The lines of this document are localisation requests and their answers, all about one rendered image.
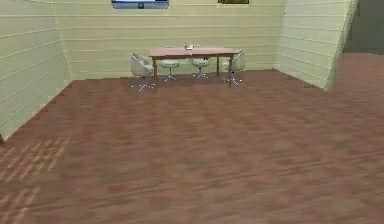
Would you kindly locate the white swivel chair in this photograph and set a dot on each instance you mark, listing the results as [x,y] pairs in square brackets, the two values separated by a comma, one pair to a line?
[200,62]
[170,64]
[238,61]
[140,66]

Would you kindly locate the brown wooden table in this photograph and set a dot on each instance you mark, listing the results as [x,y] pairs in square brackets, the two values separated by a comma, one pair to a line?
[190,52]

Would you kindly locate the small pale dish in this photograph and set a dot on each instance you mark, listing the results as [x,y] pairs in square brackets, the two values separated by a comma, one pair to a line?
[189,47]

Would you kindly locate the dark framed wall picture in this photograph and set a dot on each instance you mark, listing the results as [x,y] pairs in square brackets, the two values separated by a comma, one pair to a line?
[233,1]

